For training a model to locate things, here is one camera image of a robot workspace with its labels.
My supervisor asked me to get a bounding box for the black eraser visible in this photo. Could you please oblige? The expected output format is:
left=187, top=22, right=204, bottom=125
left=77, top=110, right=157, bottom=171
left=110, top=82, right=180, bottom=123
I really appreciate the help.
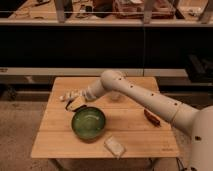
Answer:
left=65, top=102, right=85, bottom=112

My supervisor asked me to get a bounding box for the green bowl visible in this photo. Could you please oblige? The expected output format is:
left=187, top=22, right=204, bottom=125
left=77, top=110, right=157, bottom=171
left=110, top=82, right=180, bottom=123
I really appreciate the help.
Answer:
left=71, top=107, right=106, bottom=140

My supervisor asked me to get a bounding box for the white sponge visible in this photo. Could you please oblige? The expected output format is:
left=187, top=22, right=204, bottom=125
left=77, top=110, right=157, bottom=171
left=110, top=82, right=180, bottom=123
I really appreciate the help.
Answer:
left=104, top=136, right=126, bottom=159

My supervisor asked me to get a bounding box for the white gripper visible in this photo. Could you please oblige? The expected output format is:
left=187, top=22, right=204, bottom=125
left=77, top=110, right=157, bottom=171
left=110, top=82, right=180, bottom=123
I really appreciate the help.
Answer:
left=66, top=88, right=95, bottom=110

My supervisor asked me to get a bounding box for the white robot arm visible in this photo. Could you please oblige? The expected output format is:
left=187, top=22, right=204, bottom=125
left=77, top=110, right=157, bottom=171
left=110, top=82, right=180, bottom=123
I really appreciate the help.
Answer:
left=66, top=70, right=213, bottom=171

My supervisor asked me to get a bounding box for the wooden table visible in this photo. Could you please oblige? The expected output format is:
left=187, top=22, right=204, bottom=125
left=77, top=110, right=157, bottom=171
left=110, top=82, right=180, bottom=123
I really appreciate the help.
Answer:
left=31, top=77, right=179, bottom=159

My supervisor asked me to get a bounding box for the white tube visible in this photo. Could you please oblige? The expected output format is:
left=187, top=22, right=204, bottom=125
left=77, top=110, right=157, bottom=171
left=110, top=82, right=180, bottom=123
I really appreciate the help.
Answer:
left=59, top=90, right=85, bottom=102

